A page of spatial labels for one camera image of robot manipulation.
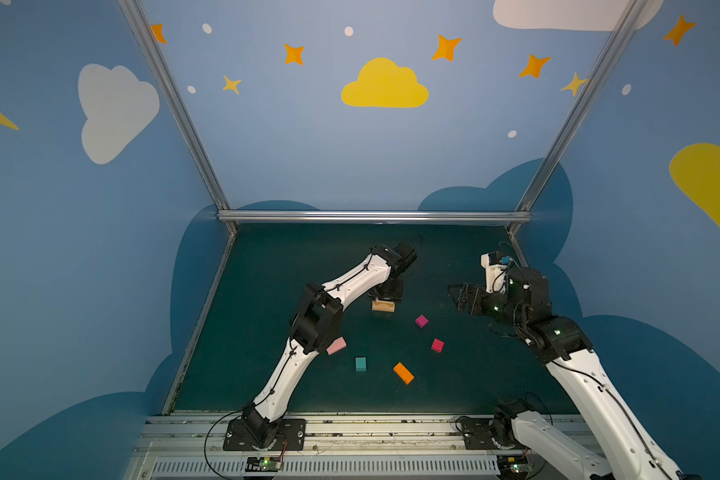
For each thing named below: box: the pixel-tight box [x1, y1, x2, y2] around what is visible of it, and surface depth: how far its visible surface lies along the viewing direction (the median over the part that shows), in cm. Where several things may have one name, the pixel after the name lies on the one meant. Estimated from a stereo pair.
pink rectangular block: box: [326, 336, 347, 355], surface depth 92 cm
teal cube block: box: [355, 357, 367, 372], surface depth 86 cm
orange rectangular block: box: [393, 362, 415, 385], surface depth 86 cm
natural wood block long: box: [371, 298, 395, 313], surface depth 99 cm
